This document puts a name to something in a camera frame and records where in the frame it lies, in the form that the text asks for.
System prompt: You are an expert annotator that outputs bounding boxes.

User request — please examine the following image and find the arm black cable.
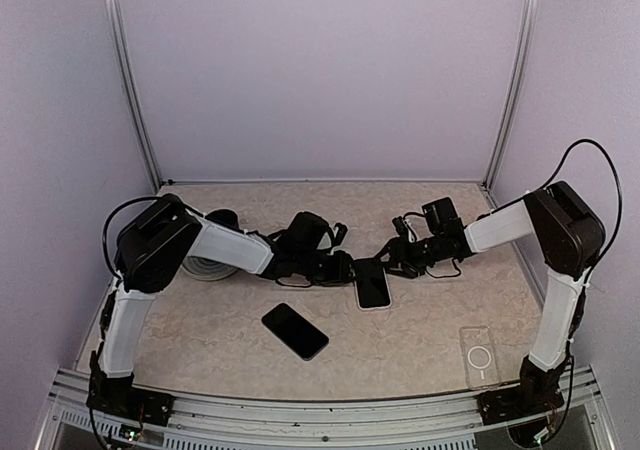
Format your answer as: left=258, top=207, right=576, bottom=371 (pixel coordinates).
left=554, top=138, right=625, bottom=271
left=100, top=196, right=161, bottom=281

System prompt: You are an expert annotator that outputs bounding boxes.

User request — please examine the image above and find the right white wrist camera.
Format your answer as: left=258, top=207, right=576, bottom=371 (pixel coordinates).
left=392, top=215, right=419, bottom=243

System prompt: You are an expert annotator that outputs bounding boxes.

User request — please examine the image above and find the left aluminium frame post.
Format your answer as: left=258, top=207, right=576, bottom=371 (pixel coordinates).
left=104, top=0, right=162, bottom=191

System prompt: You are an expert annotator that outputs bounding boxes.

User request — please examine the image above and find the pink phone case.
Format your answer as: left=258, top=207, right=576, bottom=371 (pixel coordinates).
left=352, top=257, right=393, bottom=312

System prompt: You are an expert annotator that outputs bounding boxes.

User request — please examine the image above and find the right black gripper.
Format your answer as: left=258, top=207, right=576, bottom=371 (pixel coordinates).
left=369, top=232, right=444, bottom=278

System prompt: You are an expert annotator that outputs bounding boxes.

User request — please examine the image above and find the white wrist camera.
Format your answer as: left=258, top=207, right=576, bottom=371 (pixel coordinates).
left=317, top=222, right=348, bottom=251
left=392, top=215, right=419, bottom=243

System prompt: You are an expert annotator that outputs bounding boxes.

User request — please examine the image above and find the aluminium frame post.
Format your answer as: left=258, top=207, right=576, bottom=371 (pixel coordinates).
left=482, top=0, right=540, bottom=193
left=104, top=0, right=162, bottom=191

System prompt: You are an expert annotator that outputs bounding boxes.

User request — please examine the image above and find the black phone screen up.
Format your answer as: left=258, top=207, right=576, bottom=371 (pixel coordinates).
left=261, top=303, right=329, bottom=361

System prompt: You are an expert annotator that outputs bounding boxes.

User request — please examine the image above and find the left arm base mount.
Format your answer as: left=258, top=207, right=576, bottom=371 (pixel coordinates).
left=87, top=388, right=175, bottom=427

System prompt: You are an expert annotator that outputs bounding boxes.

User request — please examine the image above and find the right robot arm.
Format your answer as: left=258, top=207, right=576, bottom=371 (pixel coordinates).
left=374, top=181, right=605, bottom=414

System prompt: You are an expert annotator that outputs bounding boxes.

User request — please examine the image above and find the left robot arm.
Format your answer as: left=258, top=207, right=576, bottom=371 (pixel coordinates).
left=90, top=193, right=355, bottom=415

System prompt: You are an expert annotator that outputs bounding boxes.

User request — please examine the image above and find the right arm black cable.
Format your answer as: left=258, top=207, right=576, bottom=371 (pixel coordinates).
left=554, top=138, right=625, bottom=271

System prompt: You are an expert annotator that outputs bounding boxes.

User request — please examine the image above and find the clear magsafe phone case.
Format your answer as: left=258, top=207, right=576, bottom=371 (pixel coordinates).
left=459, top=326, right=501, bottom=390

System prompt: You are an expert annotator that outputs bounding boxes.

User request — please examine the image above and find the front aluminium rail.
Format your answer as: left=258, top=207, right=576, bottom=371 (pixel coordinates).
left=28, top=368, right=617, bottom=449

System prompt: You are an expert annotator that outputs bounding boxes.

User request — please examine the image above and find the dark green mug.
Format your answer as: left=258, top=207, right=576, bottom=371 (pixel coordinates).
left=205, top=209, right=239, bottom=228

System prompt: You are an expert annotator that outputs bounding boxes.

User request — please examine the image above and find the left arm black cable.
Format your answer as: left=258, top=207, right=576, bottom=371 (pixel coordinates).
left=100, top=196, right=161, bottom=281

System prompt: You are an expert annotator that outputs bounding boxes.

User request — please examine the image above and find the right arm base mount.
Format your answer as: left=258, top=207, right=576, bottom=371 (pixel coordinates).
left=477, top=387, right=564, bottom=425

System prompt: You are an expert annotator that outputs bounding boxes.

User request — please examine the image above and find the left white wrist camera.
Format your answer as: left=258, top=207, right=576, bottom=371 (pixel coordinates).
left=317, top=222, right=348, bottom=251

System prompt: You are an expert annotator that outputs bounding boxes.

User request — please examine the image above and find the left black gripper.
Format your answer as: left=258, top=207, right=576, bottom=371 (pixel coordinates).
left=297, top=250, right=365, bottom=287

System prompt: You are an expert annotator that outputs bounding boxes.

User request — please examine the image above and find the right aluminium frame post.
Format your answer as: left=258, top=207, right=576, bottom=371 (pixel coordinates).
left=482, top=0, right=540, bottom=193

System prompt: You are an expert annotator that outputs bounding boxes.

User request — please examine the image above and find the black phone back up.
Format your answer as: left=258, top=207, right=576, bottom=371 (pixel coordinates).
left=353, top=257, right=391, bottom=309

